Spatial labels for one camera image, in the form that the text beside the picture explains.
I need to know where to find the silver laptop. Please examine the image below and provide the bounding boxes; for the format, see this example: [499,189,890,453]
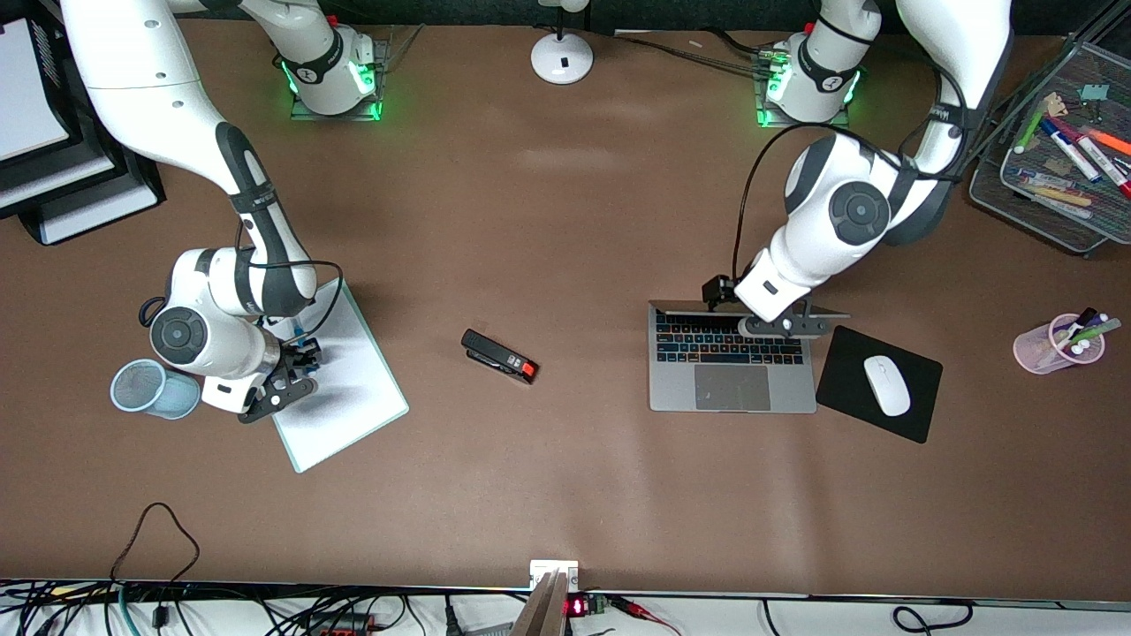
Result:
[648,299,851,414]

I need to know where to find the black marker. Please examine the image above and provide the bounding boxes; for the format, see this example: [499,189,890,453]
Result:
[1059,307,1099,344]

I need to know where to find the green marker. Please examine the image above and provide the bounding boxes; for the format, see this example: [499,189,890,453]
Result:
[1057,319,1123,351]

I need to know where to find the white marker with red cap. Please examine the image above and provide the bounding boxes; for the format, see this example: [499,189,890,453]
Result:
[1073,132,1131,201]

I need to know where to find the white paper sheet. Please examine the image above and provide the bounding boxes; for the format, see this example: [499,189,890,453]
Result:
[265,283,406,469]

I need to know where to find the mint green clipboard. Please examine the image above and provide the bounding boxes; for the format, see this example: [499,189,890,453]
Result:
[263,277,410,474]

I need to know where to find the light blue mesh cup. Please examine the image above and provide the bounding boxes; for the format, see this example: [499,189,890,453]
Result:
[110,359,202,420]

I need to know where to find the black mouse pad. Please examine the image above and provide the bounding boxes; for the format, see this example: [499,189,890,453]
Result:
[815,325,944,444]

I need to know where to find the black stapler with red tip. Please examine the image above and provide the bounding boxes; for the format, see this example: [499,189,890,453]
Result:
[460,329,539,385]

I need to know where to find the white computer mouse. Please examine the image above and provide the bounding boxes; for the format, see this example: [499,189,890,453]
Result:
[863,355,912,417]

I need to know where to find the black stacked paper trays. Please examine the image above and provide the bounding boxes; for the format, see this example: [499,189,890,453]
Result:
[0,16,167,248]

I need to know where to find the white round stand base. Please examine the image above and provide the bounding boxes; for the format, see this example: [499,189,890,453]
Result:
[530,0,595,86]

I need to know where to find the pink mesh cup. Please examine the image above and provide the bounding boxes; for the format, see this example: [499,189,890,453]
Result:
[1013,314,1107,375]

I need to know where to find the black mesh desk organizer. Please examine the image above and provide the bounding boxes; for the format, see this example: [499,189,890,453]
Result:
[969,35,1131,259]

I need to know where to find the green highlighter pen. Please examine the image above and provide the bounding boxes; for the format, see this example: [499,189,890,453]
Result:
[1013,103,1049,155]

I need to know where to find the white paper stack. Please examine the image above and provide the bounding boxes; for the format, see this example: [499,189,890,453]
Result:
[0,18,72,165]

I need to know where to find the orange highlighter pen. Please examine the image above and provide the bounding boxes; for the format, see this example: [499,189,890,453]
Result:
[1082,125,1131,160]

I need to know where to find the black looped cable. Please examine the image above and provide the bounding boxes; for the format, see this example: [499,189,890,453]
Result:
[110,502,201,632]

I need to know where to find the black cable bundle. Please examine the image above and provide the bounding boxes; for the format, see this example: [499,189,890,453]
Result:
[614,29,792,80]

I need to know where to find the red wire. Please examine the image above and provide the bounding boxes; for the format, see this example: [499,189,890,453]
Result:
[610,596,683,636]

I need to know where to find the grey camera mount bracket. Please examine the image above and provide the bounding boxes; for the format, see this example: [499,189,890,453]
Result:
[511,559,581,636]

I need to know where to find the black coiled cable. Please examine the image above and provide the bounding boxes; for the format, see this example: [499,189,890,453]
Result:
[891,601,975,633]

